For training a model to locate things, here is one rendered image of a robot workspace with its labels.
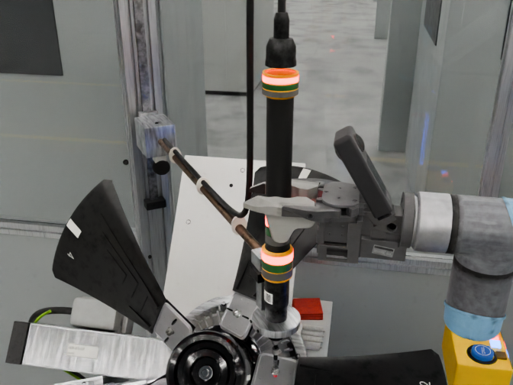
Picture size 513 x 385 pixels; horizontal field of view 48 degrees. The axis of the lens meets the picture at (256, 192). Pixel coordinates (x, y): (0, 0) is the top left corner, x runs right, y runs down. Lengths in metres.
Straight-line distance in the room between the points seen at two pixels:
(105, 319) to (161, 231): 0.44
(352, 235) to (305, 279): 0.93
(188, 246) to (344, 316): 0.67
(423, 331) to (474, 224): 1.03
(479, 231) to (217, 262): 0.59
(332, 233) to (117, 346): 0.50
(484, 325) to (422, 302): 0.88
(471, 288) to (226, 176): 0.61
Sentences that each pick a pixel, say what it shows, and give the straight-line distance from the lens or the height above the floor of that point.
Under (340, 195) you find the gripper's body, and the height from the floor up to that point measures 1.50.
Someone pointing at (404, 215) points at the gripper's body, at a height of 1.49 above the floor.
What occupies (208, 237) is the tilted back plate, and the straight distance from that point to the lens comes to 1.18.
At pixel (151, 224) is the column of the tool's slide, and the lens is 1.49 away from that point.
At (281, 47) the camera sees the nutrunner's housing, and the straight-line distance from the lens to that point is 0.67.
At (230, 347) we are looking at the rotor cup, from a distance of 0.86.
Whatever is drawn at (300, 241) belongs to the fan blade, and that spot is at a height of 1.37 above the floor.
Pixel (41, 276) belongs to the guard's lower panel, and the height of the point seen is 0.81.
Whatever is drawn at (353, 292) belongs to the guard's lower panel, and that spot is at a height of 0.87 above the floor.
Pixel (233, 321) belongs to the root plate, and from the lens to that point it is 0.93.
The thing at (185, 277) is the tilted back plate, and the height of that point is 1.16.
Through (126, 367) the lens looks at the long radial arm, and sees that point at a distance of 1.08.
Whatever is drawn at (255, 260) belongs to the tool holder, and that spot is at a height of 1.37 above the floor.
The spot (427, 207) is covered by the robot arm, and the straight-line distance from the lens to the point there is 0.72.
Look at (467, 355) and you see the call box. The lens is 1.19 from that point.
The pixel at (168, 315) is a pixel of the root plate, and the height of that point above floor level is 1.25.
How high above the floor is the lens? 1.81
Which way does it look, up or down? 25 degrees down
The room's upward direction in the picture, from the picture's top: straight up
